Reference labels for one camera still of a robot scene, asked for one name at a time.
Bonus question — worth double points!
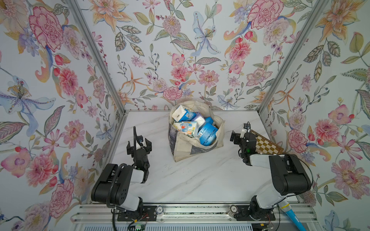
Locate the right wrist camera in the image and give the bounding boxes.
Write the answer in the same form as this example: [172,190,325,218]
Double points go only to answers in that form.
[240,122,251,139]

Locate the blue barcode tissue pack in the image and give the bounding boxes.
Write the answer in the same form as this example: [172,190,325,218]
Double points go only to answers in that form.
[197,123,218,146]

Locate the blue microphone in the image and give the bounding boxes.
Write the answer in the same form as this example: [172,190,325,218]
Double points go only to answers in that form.
[278,199,306,231]

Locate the colourful tissue pack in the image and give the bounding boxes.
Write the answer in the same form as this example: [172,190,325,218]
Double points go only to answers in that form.
[173,121,199,138]

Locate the blue white floral tissue pack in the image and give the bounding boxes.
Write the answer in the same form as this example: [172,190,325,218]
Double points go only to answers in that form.
[205,117,215,126]

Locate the wooden chess board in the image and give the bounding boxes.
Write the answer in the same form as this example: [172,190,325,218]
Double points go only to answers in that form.
[251,130,283,155]

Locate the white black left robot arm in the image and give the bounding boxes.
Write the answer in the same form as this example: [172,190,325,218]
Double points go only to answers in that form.
[91,127,152,214]

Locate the black corrugated cable conduit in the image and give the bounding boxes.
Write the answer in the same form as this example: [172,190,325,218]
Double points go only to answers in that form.
[105,163,128,231]

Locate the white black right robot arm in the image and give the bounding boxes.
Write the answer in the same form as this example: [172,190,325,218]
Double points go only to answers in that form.
[230,129,312,220]

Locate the metal base rail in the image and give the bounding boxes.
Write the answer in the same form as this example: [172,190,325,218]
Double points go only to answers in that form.
[72,202,321,231]

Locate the cream canvas tote bag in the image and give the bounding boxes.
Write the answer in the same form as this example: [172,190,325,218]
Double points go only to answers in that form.
[168,101,225,162]

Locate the purple tissue pack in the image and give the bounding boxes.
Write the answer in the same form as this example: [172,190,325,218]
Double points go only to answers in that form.
[192,112,206,128]

